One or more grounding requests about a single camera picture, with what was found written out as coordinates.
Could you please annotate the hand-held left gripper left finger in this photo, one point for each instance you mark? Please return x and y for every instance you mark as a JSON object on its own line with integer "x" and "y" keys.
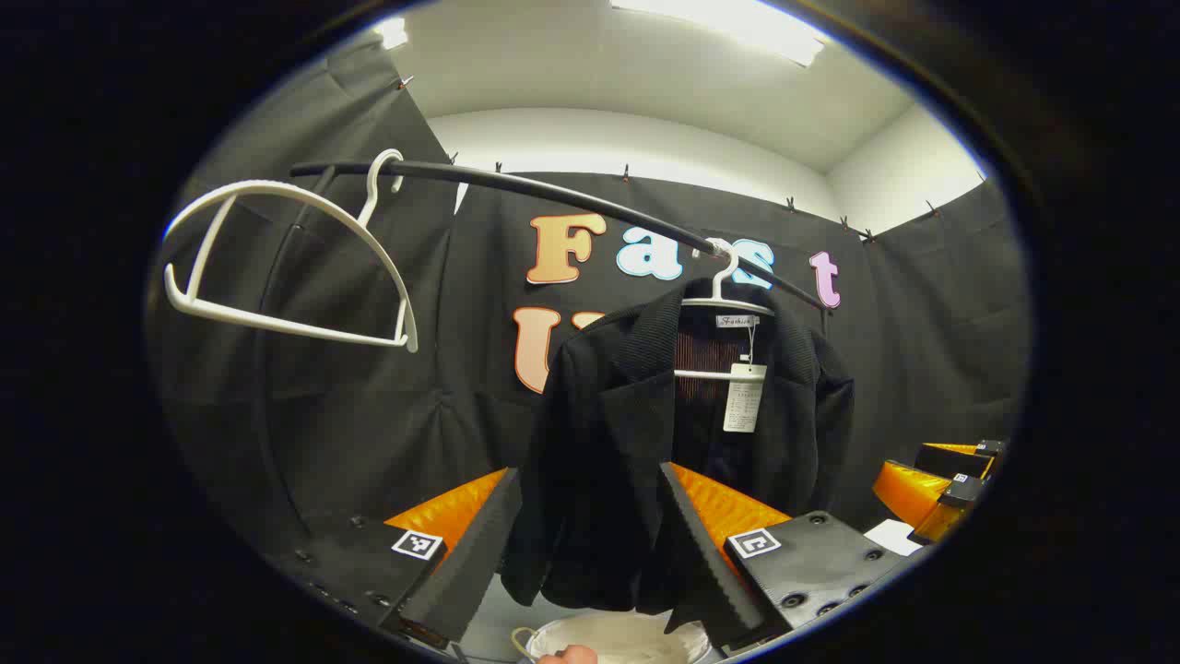
{"x": 466, "y": 563}

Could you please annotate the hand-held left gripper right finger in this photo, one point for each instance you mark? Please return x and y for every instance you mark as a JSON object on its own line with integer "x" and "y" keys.
{"x": 705, "y": 563}

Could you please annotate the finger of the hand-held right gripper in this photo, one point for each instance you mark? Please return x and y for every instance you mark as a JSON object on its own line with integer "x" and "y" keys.
{"x": 908, "y": 489}
{"x": 954, "y": 461}

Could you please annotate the white laundry hamper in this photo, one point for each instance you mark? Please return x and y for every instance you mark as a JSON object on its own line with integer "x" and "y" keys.
{"x": 627, "y": 641}

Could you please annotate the black jacket with paper tag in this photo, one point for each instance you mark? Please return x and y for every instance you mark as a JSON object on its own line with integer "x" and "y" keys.
{"x": 599, "y": 443}

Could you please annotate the white plastic clothes hanger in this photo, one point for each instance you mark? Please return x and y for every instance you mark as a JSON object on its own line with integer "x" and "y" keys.
{"x": 411, "y": 327}
{"x": 724, "y": 302}

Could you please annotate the black clothes rack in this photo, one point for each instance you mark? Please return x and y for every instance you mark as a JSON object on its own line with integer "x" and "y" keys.
{"x": 553, "y": 192}

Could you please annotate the white board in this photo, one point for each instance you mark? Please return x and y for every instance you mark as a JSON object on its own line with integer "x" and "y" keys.
{"x": 892, "y": 537}

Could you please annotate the black backdrop cloth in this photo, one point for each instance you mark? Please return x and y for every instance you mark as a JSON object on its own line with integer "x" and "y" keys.
{"x": 369, "y": 415}

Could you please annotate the long ceiling light panel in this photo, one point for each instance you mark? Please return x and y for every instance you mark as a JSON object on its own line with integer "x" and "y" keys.
{"x": 728, "y": 28}

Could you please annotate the small ceiling light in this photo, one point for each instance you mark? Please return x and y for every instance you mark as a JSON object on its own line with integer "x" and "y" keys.
{"x": 394, "y": 32}

